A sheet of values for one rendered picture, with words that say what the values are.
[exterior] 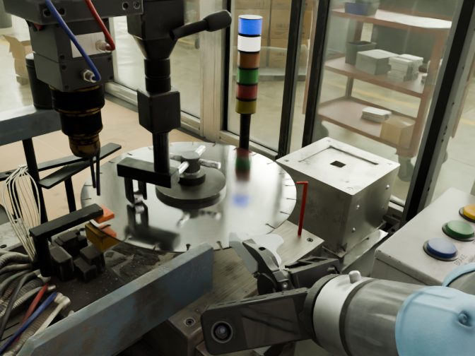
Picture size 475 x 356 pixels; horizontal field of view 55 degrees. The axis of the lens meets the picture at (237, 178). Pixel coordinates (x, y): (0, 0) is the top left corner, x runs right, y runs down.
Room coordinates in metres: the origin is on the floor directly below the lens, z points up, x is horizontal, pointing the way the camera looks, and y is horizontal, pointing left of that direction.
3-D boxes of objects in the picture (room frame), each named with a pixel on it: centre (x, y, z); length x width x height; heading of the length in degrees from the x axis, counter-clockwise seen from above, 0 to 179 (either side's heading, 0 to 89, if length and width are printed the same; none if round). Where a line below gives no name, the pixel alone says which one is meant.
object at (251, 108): (0.90, -0.01, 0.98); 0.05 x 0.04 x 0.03; 47
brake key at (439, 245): (0.54, -0.31, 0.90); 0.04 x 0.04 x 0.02
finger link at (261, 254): (0.40, -0.04, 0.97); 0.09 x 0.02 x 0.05; 28
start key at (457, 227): (0.59, -0.36, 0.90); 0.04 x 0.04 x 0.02
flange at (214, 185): (0.61, 0.07, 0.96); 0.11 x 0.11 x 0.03
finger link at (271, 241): (0.45, -0.03, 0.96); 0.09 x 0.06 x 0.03; 28
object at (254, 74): (0.90, -0.01, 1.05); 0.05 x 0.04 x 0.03; 47
